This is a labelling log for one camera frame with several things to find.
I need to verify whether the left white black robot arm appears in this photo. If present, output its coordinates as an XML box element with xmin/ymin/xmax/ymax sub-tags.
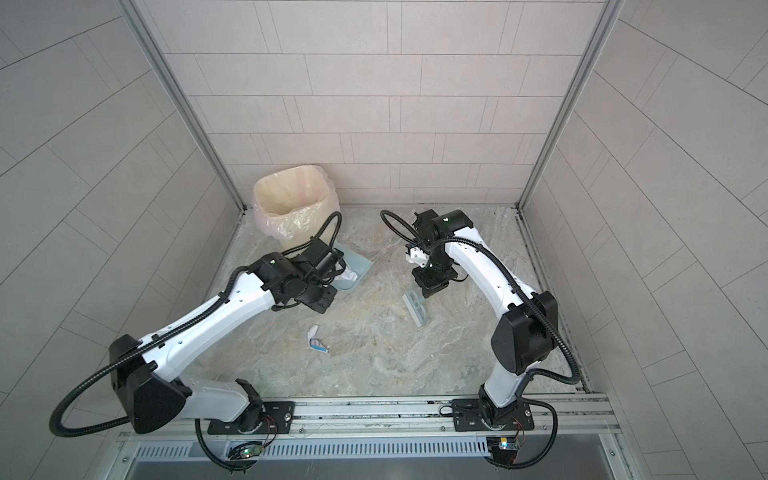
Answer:
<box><xmin>49</xmin><ymin>229</ymin><xmax>347</xmax><ymax>474</ymax></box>

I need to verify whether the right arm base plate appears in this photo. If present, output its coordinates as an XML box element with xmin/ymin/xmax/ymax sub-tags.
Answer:
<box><xmin>450</xmin><ymin>398</ymin><xmax>535</xmax><ymax>432</ymax></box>

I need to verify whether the beige trash bin with bag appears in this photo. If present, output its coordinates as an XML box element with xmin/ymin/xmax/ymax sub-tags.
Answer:
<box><xmin>252</xmin><ymin>165</ymin><xmax>340</xmax><ymax>249</ymax></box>

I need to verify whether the white blue-red paper scrap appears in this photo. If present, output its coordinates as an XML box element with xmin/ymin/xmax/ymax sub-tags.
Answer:
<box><xmin>307</xmin><ymin>325</ymin><xmax>328</xmax><ymax>353</ymax></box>

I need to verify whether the right circuit board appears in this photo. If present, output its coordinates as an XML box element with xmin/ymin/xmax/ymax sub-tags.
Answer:
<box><xmin>486</xmin><ymin>437</ymin><xmax>520</xmax><ymax>467</ymax></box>

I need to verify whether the circuit board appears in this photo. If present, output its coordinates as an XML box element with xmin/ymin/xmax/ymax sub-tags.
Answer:
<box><xmin>486</xmin><ymin>437</ymin><xmax>520</xmax><ymax>467</ymax></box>
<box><xmin>227</xmin><ymin>441</ymin><xmax>264</xmax><ymax>461</ymax></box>

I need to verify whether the grey-green plastic dustpan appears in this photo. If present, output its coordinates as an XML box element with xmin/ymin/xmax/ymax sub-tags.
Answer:
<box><xmin>331</xmin><ymin>244</ymin><xmax>373</xmax><ymax>291</ymax></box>

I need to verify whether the aluminium mounting rail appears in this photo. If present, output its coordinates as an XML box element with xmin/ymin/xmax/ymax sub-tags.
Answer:
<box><xmin>116</xmin><ymin>394</ymin><xmax>619</xmax><ymax>442</ymax></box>

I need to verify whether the grey-green hand brush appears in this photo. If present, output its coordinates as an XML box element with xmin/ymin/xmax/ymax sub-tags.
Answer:
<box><xmin>403</xmin><ymin>290</ymin><xmax>428</xmax><ymax>327</ymax></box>

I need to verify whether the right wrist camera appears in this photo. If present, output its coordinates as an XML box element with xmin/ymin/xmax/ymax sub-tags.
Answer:
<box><xmin>406</xmin><ymin>245</ymin><xmax>430</xmax><ymax>268</ymax></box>

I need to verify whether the left circuit board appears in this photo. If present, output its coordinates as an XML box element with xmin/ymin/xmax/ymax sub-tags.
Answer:
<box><xmin>227</xmin><ymin>441</ymin><xmax>264</xmax><ymax>461</ymax></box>

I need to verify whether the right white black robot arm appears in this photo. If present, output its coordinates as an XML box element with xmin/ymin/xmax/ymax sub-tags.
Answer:
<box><xmin>380</xmin><ymin>210</ymin><xmax>581</xmax><ymax>428</ymax></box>

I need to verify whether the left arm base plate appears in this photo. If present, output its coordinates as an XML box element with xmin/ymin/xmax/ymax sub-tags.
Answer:
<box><xmin>207</xmin><ymin>401</ymin><xmax>296</xmax><ymax>435</ymax></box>

